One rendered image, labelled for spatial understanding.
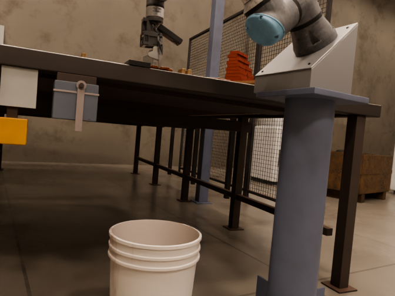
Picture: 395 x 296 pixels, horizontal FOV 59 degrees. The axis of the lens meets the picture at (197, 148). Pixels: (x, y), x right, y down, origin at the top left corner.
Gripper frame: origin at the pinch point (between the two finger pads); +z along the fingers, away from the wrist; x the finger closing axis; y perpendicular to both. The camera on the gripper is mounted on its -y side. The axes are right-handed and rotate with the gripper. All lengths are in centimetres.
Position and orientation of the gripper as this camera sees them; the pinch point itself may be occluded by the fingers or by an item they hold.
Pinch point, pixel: (157, 68)
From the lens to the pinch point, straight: 152.2
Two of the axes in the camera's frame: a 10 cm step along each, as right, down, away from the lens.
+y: -9.3, -0.3, -3.6
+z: -0.5, 10.0, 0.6
